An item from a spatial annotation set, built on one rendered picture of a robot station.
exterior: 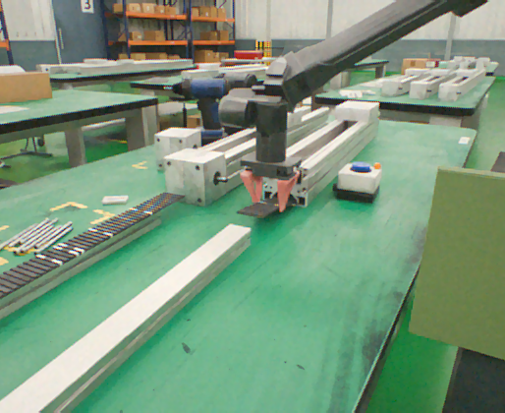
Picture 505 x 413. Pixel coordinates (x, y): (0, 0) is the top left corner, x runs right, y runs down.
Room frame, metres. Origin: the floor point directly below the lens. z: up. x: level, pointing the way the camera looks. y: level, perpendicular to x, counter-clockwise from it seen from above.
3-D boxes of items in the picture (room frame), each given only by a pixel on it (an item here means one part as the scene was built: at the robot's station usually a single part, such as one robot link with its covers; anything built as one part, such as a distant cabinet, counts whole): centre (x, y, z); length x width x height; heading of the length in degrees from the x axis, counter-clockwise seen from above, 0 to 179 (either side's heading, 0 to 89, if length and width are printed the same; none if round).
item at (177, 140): (1.09, 0.18, 0.83); 0.11 x 0.10 x 0.10; 73
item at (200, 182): (0.85, 0.11, 0.83); 0.12 x 0.09 x 0.10; 64
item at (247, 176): (0.75, -0.03, 0.84); 0.07 x 0.07 x 0.09; 64
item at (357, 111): (1.40, -0.36, 0.87); 0.16 x 0.11 x 0.07; 154
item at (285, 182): (0.74, -0.05, 0.84); 0.07 x 0.07 x 0.09; 64
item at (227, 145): (1.26, -0.08, 0.82); 0.80 x 0.10 x 0.09; 154
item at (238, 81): (1.50, 0.07, 0.89); 0.20 x 0.08 x 0.22; 58
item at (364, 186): (0.87, -0.23, 0.81); 0.10 x 0.08 x 0.06; 64
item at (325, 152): (1.17, -0.25, 0.82); 0.80 x 0.10 x 0.09; 154
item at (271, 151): (0.75, -0.04, 0.92); 0.10 x 0.07 x 0.07; 64
